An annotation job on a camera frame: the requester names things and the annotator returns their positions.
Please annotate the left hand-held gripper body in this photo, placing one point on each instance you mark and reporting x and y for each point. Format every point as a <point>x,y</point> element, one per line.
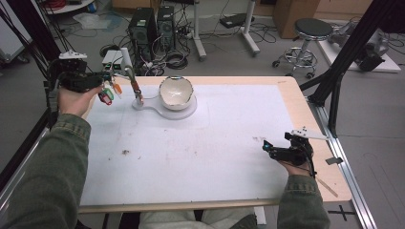
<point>78,81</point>

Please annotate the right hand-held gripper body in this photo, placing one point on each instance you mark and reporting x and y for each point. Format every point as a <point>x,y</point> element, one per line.
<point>291,154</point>

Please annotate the key bunch with coloured tags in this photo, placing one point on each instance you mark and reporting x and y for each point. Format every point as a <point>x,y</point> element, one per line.
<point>108,94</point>

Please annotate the white stand with pole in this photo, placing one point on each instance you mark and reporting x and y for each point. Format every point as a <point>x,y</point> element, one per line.
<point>173,114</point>

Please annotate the person's right hand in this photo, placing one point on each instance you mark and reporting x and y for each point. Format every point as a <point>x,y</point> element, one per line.
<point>299,171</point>

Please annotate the person's left hand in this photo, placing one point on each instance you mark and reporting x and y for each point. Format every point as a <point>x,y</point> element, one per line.
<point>74,101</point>

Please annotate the white power supply boxes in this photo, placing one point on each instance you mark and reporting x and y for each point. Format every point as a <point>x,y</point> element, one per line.
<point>111,58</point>

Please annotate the grey tape piece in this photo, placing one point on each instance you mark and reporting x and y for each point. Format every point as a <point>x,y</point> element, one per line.
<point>334,160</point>

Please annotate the wooden table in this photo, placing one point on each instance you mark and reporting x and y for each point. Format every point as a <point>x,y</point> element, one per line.
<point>305,95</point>

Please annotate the thin wooden stick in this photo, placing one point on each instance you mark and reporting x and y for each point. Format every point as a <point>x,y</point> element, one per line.
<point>328,187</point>

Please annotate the clear plastic bag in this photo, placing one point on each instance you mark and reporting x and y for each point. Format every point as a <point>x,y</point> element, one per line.
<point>92,20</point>

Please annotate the large black computer tower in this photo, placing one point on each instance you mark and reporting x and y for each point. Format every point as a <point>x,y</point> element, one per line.
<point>142,28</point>

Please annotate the white table mat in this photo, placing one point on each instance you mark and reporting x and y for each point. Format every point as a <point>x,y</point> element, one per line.
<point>207,165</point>

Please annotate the white ceramic bowl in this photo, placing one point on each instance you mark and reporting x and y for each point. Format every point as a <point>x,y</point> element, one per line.
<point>175,92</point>

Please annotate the round white table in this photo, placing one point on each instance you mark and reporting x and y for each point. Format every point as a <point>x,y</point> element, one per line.
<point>68,7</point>

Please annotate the small black computer tower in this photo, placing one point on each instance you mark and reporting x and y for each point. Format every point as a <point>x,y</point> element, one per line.
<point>165,25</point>

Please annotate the white desk leg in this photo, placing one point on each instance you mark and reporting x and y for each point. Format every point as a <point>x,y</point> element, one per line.
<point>198,35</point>
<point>250,31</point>

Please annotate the person's legs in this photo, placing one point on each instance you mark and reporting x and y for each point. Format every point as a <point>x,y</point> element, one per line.
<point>197,221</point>

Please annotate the black round stool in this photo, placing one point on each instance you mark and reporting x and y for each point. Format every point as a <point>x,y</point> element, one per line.
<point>313,28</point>

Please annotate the brown cardboard box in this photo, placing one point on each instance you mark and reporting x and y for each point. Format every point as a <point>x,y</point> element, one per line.
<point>294,16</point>

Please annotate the black flat device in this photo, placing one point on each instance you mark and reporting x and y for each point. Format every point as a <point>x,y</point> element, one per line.
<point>234,20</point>

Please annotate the aluminium rail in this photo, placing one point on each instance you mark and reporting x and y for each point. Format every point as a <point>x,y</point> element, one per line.
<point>9,187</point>
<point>347,178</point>

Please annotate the black metal frame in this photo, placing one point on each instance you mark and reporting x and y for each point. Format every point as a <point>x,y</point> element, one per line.
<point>344,54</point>
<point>35,28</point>

